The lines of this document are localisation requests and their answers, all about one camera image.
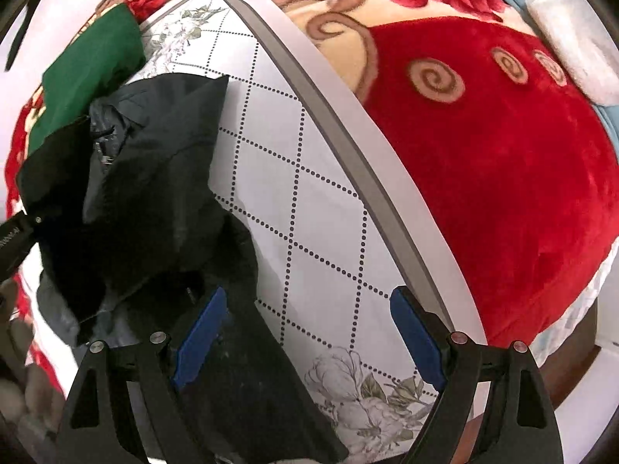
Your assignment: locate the red floral fleece blanket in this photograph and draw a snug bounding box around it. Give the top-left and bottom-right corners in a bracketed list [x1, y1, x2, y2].
[4, 0, 619, 397]

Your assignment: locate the green striped sweater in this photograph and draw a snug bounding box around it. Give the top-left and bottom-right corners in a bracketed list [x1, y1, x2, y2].
[28, 3, 146, 153]

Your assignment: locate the black leather jacket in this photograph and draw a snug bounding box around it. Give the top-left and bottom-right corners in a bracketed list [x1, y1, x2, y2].
[17, 73, 347, 463]

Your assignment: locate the white floral bed sheet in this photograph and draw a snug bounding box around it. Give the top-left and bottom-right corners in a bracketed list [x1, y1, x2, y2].
[19, 0, 489, 464]

